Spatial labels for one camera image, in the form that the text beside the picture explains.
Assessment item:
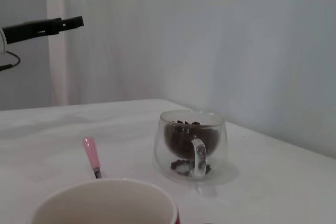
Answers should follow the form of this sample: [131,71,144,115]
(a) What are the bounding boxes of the clear double-wall glass cup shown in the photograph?
[154,109,227,182]

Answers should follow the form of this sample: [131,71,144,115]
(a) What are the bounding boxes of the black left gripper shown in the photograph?
[1,16,85,46]

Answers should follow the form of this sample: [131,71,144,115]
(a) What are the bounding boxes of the coffee bean pile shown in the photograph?
[163,120,221,158]

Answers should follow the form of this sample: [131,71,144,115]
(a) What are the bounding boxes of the red mug white inside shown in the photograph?
[31,177,182,224]

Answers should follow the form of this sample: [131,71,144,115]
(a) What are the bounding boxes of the dark cable with plug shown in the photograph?
[0,50,21,72]

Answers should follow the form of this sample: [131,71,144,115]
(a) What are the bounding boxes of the pink handled metal spoon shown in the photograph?
[83,136,103,179]

